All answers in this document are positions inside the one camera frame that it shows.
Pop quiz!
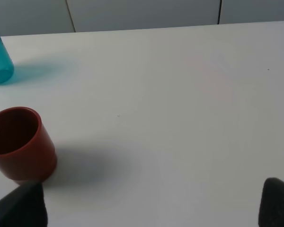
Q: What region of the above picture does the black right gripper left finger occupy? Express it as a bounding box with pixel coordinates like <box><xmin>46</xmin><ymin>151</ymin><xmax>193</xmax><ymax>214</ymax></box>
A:
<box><xmin>0</xmin><ymin>182</ymin><xmax>48</xmax><ymax>227</ymax></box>

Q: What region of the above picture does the red plastic cup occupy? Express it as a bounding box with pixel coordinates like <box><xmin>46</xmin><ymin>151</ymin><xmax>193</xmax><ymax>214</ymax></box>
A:
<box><xmin>0</xmin><ymin>107</ymin><xmax>57</xmax><ymax>184</ymax></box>

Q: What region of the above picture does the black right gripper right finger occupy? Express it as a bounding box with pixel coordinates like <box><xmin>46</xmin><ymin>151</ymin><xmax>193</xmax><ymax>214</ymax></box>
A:
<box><xmin>258</xmin><ymin>178</ymin><xmax>284</xmax><ymax>227</ymax></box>

